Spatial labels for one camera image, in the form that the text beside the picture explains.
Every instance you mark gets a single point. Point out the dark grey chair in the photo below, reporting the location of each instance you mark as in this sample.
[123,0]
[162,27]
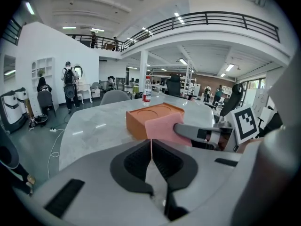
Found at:
[45,101]

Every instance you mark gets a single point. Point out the white refrigerator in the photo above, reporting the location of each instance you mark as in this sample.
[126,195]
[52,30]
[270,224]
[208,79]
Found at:
[197,90]

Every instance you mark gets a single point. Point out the black mezzanine railing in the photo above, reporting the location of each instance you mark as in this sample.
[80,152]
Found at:
[207,19]
[11,32]
[82,39]

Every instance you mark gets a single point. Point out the white power strip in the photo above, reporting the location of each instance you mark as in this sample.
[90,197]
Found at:
[53,130]

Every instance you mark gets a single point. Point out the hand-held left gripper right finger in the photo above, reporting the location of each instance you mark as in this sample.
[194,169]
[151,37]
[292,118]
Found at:
[211,180]

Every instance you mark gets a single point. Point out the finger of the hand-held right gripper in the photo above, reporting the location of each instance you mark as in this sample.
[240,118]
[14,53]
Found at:
[188,132]

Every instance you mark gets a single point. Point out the light grey armchair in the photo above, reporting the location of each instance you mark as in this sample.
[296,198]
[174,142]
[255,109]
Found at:
[96,89]

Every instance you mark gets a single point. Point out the orange box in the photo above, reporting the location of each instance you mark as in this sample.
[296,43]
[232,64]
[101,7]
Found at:
[141,116]

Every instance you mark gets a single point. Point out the small green potted plant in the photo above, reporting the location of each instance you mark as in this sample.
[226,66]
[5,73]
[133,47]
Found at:
[41,72]

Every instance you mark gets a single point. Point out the black gear pile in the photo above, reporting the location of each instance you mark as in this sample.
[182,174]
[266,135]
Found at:
[37,121]

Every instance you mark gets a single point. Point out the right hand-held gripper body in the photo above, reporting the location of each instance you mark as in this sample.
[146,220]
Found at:
[245,126]

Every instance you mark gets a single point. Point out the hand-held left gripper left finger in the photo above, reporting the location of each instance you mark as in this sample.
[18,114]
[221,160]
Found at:
[94,185]

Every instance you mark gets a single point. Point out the white arched shelf unit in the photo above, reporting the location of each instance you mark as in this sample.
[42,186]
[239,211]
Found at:
[48,65]

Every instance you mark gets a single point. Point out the person's right forearm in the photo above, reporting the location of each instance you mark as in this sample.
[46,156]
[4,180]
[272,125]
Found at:
[249,145]

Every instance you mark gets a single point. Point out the pink cloth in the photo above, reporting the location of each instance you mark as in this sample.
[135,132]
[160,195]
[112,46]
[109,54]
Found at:
[162,126]

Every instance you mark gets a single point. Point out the clear bottle with red cap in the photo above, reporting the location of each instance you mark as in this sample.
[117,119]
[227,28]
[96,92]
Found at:
[147,93]

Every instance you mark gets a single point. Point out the white metal shelving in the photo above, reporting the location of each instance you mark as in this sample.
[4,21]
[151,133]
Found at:
[188,76]

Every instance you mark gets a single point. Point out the black office chair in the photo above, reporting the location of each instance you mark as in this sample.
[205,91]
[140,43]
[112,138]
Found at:
[231,102]
[175,86]

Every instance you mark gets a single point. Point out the white rolling machine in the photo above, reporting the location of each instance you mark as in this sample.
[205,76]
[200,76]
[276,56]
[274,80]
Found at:
[10,112]
[22,98]

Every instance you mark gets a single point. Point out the white dressing table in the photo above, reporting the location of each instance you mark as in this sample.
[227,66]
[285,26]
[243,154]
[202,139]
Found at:
[83,88]

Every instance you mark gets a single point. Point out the wall mirror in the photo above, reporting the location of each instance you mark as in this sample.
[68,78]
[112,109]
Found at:
[9,67]

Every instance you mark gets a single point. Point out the grey shell chair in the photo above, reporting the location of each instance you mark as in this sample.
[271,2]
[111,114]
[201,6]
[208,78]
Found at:
[115,98]

